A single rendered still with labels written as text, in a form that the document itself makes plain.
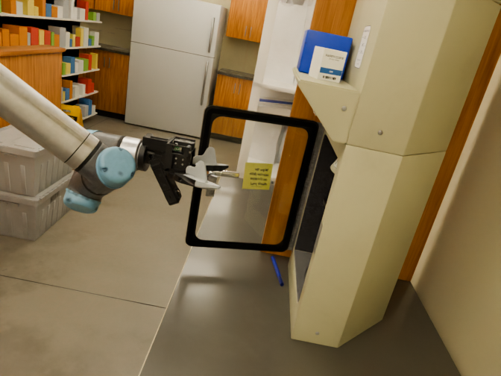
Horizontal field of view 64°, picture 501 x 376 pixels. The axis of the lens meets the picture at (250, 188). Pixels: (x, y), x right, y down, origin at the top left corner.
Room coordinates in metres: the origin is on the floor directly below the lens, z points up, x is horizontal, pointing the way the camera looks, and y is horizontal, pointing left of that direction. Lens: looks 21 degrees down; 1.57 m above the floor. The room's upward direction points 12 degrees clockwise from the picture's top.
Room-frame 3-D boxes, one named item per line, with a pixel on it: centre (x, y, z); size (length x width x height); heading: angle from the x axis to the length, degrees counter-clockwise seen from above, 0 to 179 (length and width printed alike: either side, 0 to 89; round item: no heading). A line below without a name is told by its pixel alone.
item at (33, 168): (2.56, 1.52, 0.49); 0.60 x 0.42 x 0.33; 0
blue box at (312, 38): (0.98, -0.10, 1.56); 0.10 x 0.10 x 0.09; 0
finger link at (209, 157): (0.95, 0.11, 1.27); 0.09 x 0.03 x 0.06; 126
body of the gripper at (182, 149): (0.89, 0.20, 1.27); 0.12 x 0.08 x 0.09; 90
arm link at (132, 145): (0.89, 0.28, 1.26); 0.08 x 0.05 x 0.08; 0
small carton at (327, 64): (0.86, -0.10, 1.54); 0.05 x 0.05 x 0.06; 18
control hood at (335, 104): (0.91, -0.10, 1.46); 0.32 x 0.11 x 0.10; 0
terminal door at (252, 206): (1.02, 0.00, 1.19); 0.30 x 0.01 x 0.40; 106
